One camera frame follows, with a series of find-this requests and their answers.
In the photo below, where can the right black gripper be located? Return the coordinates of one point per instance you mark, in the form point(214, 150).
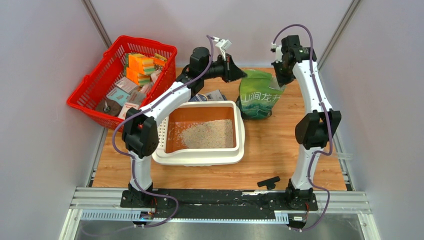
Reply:
point(282, 80)

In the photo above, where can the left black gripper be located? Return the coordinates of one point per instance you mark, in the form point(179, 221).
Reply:
point(230, 72)

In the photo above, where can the green cat litter bag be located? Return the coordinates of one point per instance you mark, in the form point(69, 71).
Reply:
point(259, 91)

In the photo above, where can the clear plastic scoop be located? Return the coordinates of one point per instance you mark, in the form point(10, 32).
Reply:
point(344, 156)

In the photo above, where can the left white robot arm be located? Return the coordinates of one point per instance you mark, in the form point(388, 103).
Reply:
point(140, 127)

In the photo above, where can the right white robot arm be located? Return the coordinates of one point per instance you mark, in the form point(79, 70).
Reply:
point(316, 129)

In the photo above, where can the white orange litter box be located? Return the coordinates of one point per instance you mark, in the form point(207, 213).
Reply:
point(201, 134)

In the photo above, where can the white pink sponge box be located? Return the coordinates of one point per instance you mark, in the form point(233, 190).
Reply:
point(128, 110)

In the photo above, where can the orange sponge pack upper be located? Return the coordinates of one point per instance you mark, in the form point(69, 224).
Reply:
point(140, 63)

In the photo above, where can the orange sponge pack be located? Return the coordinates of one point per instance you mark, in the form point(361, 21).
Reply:
point(137, 77)
point(140, 63)

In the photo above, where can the orange sponge pack lower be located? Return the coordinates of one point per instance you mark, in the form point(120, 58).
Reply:
point(137, 77)

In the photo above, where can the black T-shaped tool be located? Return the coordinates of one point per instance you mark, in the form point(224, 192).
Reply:
point(269, 183)

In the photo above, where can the teal card package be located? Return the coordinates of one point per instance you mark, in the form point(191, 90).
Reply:
point(118, 95)

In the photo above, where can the red plastic shopping basket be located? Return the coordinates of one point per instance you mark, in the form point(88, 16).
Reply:
point(95, 86)

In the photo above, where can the brown round scrubber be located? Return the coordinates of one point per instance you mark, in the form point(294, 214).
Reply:
point(109, 107)

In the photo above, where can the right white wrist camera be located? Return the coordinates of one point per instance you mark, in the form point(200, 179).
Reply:
point(278, 54)

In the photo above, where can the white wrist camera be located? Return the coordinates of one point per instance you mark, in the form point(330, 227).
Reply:
point(222, 44)
point(278, 54)

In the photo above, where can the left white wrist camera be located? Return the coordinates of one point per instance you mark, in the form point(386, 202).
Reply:
point(222, 44)

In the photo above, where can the black mounting base plate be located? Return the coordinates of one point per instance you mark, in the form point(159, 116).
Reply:
point(215, 203)

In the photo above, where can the aluminium frame rail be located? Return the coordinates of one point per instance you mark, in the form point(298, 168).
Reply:
point(100, 203)

